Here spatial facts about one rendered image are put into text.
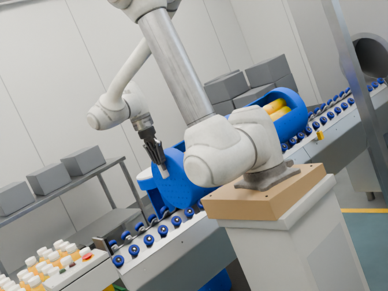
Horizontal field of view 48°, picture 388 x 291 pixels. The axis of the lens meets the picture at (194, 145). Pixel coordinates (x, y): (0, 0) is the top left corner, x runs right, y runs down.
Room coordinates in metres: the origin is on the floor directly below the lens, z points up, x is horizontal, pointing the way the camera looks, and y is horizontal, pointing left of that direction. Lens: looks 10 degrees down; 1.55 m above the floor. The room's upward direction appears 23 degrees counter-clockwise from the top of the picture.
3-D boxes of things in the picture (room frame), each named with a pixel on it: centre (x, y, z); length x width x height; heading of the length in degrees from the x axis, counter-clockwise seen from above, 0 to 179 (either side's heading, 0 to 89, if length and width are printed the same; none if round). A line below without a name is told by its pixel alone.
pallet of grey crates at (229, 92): (5.70, -0.82, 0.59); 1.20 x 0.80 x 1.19; 39
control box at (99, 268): (1.32, 0.50, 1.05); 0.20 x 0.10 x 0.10; 125
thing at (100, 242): (1.67, 0.49, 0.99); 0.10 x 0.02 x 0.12; 35
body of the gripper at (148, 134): (1.88, 0.17, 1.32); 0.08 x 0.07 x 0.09; 35
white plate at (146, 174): (2.60, 0.26, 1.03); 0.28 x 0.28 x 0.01
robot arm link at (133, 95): (1.87, 0.18, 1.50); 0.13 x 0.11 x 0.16; 136
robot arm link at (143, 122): (1.88, 0.17, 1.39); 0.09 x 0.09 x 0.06
